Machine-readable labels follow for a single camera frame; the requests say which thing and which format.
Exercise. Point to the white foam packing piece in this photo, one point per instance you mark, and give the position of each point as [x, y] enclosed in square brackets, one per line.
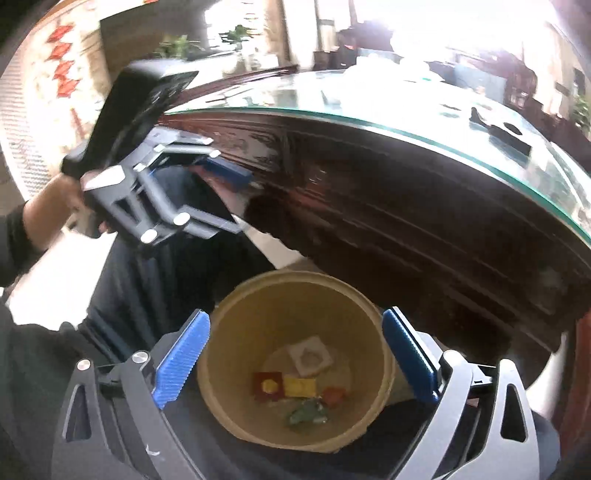
[310, 356]

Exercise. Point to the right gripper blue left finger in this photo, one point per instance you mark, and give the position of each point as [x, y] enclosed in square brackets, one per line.
[173, 369]

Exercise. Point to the person left hand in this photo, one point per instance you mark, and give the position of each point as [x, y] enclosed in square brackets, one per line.
[48, 212]

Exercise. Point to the red paper lantern decorations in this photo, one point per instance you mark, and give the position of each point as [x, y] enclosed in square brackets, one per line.
[61, 54]

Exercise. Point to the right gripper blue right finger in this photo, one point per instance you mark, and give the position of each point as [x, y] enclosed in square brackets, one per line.
[420, 367]

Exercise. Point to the potted green plant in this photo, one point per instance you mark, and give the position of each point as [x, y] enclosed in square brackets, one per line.
[178, 47]

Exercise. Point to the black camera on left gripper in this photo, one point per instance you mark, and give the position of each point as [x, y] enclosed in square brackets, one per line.
[140, 94]

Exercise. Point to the red paper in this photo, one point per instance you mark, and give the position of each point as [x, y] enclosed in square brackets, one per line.
[332, 396]

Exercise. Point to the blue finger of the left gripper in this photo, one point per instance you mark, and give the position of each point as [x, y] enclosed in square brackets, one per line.
[230, 173]

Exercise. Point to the yellow trash bin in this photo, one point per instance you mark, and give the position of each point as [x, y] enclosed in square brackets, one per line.
[240, 373]

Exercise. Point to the green snack bag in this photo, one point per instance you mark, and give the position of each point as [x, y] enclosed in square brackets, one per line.
[310, 411]

